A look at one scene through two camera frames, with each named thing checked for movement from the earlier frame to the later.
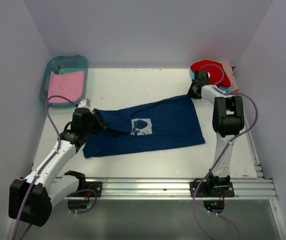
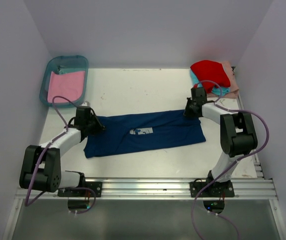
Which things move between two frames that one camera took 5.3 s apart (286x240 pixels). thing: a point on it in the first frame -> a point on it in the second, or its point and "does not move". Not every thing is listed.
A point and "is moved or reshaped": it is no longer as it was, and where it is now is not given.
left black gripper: x=101 y=124 does not move
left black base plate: x=96 y=186 does not move
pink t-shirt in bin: x=70 y=85 does not move
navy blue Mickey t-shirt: x=168 y=122 is moved or reshaped
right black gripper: x=190 y=94 -> x=186 y=112
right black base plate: x=203 y=191 does not move
